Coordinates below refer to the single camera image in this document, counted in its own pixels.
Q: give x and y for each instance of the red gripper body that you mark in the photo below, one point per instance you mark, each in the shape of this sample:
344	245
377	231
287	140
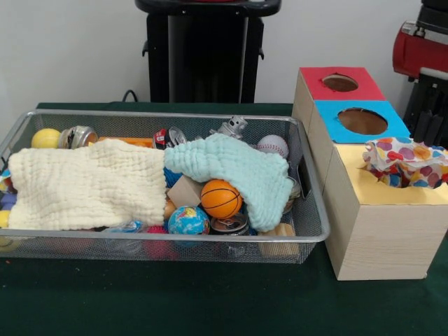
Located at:
420	52

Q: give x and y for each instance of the grey toy robot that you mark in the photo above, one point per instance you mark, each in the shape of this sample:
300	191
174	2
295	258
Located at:
231	127

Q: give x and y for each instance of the flattened silver can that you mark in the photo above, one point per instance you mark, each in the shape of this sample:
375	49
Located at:
229	225

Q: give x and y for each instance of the orange toy basketball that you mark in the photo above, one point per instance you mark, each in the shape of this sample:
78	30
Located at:
221	199

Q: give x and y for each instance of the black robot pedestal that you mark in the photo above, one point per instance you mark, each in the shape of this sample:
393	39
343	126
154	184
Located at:
203	56

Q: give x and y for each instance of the yellow ball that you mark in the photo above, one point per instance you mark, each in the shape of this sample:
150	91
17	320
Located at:
45	138

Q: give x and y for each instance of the wooden box with three holes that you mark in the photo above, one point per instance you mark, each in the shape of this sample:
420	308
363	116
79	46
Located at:
378	231

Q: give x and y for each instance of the cream waffle cloth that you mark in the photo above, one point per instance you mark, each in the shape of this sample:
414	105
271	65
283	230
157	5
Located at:
77	185

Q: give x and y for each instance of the white baseball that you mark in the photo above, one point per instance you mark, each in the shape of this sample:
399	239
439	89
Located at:
273	145

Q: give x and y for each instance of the crushed silver drink can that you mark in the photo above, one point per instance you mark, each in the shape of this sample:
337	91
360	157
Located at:
78	137

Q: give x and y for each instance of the blue globe ball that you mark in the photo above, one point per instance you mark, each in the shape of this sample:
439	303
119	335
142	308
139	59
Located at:
187	221

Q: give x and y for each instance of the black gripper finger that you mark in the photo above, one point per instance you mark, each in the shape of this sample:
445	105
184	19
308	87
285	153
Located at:
427	112

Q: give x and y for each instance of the multicoloured patterned cloth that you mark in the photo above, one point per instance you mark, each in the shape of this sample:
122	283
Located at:
409	157

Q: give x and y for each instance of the mint waffle cloth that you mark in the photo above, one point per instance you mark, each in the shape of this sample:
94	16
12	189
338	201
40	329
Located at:
245	168

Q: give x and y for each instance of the shallow clear mesh bin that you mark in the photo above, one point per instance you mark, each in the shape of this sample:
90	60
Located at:
140	248

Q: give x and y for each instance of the plain wooden block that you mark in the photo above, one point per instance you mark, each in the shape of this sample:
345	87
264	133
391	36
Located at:
183	192

